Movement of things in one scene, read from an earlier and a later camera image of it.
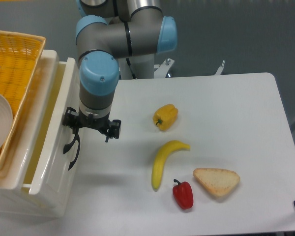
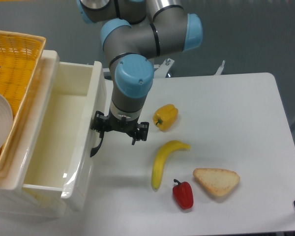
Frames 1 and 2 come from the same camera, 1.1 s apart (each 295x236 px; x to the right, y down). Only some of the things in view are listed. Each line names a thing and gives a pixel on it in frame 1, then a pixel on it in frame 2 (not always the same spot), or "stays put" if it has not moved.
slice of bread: x=220 y=182 stays put
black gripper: x=74 y=119 -> x=101 y=123
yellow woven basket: x=15 y=58 stays put
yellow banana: x=163 y=151 stays put
